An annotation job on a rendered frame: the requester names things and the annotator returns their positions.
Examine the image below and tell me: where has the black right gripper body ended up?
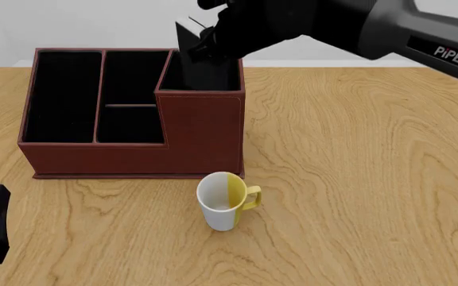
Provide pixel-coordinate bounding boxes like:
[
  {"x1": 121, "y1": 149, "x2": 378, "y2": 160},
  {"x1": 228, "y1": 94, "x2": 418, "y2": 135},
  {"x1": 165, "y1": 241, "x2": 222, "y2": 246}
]
[{"x1": 196, "y1": 0, "x2": 262, "y2": 60}]

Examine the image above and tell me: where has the black book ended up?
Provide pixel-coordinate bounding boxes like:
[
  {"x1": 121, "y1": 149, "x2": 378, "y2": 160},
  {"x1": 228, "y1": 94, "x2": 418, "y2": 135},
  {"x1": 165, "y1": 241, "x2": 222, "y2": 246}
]
[{"x1": 175, "y1": 16, "x2": 241, "y2": 91}]

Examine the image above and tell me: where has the red-brown desk caddy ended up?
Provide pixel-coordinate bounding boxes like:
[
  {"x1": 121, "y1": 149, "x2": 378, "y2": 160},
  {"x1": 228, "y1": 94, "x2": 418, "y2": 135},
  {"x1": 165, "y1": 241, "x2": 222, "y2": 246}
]
[{"x1": 17, "y1": 47, "x2": 246, "y2": 180}]

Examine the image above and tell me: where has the white and yellow mug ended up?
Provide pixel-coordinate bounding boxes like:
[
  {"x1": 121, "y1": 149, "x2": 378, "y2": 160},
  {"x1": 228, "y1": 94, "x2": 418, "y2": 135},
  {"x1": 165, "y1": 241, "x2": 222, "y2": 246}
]
[{"x1": 196, "y1": 171, "x2": 262, "y2": 232}]

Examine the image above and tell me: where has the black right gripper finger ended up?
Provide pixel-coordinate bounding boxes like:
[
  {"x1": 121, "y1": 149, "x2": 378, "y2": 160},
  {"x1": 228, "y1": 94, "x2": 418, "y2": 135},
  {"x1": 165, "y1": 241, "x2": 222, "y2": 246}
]
[{"x1": 188, "y1": 25, "x2": 219, "y2": 62}]

